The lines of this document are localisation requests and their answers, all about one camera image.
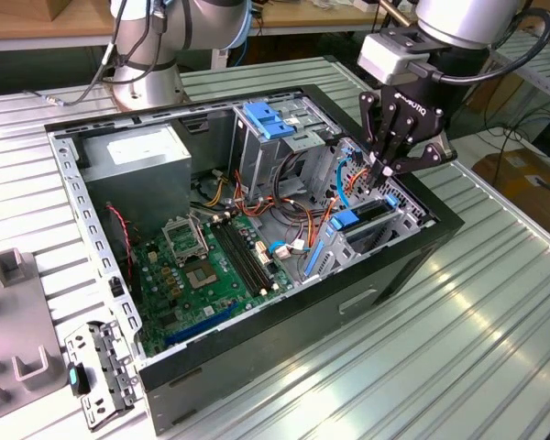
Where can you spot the wooden desk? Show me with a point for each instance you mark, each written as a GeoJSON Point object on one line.
{"type": "Point", "coordinates": [91, 18]}

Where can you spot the CPU socket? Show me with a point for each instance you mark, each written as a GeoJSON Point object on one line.
{"type": "Point", "coordinates": [201, 275]}

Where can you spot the blue expansion slot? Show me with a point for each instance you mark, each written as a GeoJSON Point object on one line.
{"type": "Point", "coordinates": [201, 325]}

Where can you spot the black open PC case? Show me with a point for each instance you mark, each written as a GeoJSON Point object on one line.
{"type": "Point", "coordinates": [279, 348]}

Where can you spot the brown cardboard box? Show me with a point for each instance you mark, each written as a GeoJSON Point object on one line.
{"type": "Point", "coordinates": [518, 183]}

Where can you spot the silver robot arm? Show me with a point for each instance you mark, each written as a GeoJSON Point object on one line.
{"type": "Point", "coordinates": [137, 78]}

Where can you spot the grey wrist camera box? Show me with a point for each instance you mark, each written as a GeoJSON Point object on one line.
{"type": "Point", "coordinates": [385, 57]}

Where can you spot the grey optical drive cage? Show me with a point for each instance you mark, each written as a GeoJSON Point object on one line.
{"type": "Point", "coordinates": [256, 160]}

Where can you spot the grey metal disk bay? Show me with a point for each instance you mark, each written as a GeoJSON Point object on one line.
{"type": "Point", "coordinates": [408, 224]}

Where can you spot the black latch with blue tab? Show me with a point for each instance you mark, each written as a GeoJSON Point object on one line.
{"type": "Point", "coordinates": [74, 378]}

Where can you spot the hard disk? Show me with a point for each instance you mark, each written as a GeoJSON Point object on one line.
{"type": "Point", "coordinates": [346, 219]}

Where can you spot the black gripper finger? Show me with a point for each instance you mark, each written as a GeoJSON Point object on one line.
{"type": "Point", "coordinates": [369, 124]}
{"type": "Point", "coordinates": [428, 158]}

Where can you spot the grey parts rack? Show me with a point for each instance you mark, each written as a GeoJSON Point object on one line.
{"type": "Point", "coordinates": [14, 311]}

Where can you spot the grey power supply unit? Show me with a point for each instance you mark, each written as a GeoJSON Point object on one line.
{"type": "Point", "coordinates": [137, 183]}

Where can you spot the thin metal locking lever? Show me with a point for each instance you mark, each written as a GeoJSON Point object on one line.
{"type": "Point", "coordinates": [201, 236]}

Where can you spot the black RAM slot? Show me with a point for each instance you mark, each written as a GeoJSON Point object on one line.
{"type": "Point", "coordinates": [235, 257]}
{"type": "Point", "coordinates": [246, 253]}
{"type": "Point", "coordinates": [240, 256]}
{"type": "Point", "coordinates": [252, 251]}

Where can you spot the metal expansion card bracket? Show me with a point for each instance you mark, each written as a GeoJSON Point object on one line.
{"type": "Point", "coordinates": [105, 366]}

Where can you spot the blue plastic drive latch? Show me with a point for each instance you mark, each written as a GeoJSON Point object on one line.
{"type": "Point", "coordinates": [268, 121]}

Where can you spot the green motherboard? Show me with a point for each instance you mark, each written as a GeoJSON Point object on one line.
{"type": "Point", "coordinates": [197, 304]}

